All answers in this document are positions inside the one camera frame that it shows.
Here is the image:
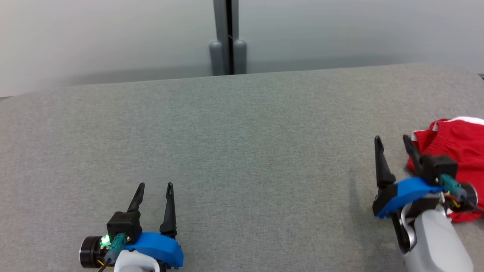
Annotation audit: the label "red shorts with white trim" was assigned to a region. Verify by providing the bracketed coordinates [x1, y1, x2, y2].
[406, 117, 484, 223]

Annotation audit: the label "grey partition post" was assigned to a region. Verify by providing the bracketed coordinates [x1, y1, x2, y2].
[213, 0, 240, 76]

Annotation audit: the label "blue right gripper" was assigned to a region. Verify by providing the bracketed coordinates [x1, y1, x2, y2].
[372, 134, 443, 219]

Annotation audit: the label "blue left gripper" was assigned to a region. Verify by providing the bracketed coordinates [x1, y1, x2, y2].
[126, 182, 185, 269]

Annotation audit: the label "black cable with green plug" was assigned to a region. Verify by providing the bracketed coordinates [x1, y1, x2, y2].
[96, 233, 127, 272]
[438, 173, 484, 212]

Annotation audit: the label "grey cylindrical post foot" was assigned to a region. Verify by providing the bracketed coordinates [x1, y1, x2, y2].
[209, 41, 224, 76]
[232, 39, 248, 75]

